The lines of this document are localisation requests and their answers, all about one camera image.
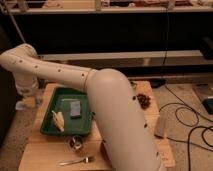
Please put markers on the green plastic tray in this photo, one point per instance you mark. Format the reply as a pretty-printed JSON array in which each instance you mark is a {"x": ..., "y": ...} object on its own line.
[{"x": 61, "y": 102}]

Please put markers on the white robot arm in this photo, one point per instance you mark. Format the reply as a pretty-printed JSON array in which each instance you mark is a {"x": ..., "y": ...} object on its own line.
[{"x": 129, "y": 144}]

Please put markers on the metal shelf rack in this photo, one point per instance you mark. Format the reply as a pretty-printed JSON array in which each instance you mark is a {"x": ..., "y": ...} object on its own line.
[{"x": 179, "y": 40}]

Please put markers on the blue sponge block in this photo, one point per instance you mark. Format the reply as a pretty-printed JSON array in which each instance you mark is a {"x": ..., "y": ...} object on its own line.
[{"x": 75, "y": 109}]

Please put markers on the bunch of dark grapes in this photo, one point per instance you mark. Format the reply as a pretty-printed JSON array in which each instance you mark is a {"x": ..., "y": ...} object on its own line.
[{"x": 144, "y": 100}]

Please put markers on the translucent grey towel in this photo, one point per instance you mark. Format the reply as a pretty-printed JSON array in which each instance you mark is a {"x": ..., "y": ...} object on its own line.
[{"x": 28, "y": 103}]

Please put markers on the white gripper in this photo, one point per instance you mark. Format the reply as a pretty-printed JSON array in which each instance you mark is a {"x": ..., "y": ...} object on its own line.
[{"x": 27, "y": 89}]

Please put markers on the grey rectangular block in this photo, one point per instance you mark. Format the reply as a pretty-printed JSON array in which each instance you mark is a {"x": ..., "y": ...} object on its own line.
[{"x": 161, "y": 126}]

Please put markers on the silver fork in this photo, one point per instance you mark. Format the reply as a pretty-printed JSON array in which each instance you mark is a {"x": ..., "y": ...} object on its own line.
[{"x": 85, "y": 160}]

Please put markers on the peeled banana piece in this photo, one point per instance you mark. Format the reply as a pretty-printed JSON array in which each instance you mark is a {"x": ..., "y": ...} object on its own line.
[{"x": 58, "y": 120}]

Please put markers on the wooden board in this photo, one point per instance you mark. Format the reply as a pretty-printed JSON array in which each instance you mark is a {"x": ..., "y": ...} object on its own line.
[{"x": 44, "y": 153}]

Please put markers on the small metal cup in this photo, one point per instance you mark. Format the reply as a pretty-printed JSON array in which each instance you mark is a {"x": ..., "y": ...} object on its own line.
[{"x": 76, "y": 142}]

